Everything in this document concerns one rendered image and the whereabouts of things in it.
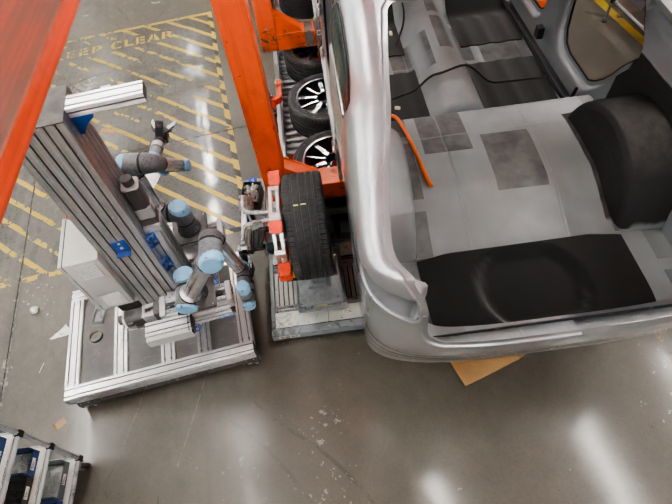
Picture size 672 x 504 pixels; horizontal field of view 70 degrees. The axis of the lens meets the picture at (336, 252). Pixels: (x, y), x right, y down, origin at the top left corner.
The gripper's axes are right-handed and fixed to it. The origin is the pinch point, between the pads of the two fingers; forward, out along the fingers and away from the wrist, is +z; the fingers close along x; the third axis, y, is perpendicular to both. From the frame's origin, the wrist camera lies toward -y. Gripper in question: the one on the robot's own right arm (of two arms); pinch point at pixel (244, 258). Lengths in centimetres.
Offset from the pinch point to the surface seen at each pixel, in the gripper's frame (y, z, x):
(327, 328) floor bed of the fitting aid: -75, -20, -41
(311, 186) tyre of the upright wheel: 34, 16, -48
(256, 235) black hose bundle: 21.0, -0.6, -11.4
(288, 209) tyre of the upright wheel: 33.2, 3.4, -32.3
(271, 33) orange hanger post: -12, 254, -44
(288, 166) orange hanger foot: 1, 69, -36
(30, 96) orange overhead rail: 216, -136, -21
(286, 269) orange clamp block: 5.6, -17.2, -24.0
